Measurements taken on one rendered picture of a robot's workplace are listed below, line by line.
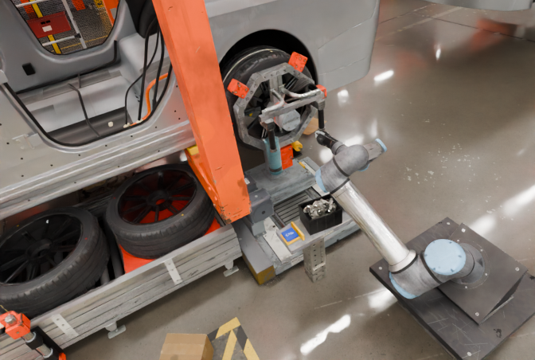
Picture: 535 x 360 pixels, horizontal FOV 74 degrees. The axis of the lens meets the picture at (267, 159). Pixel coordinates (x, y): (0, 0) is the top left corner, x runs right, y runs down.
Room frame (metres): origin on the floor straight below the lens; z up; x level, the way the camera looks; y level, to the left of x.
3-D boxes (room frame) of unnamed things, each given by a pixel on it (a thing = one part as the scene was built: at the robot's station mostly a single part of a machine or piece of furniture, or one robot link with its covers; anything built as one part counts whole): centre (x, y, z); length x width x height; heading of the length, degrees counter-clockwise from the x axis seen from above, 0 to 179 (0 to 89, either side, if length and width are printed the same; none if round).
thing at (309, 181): (2.12, -0.04, 0.13); 0.50 x 0.36 x 0.10; 113
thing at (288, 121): (1.90, -0.14, 0.85); 0.21 x 0.14 x 0.14; 23
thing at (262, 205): (1.81, 0.16, 0.26); 0.42 x 0.18 x 0.35; 23
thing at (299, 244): (1.34, -0.21, 0.44); 0.43 x 0.17 x 0.03; 113
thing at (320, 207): (1.35, -0.24, 0.51); 0.20 x 0.14 x 0.13; 104
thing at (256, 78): (1.96, -0.11, 0.85); 0.54 x 0.07 x 0.54; 113
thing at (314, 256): (1.33, -0.18, 0.21); 0.10 x 0.10 x 0.42; 23
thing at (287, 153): (2.00, -0.09, 0.48); 0.16 x 0.12 x 0.17; 23
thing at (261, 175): (2.12, -0.04, 0.32); 0.40 x 0.30 x 0.28; 113
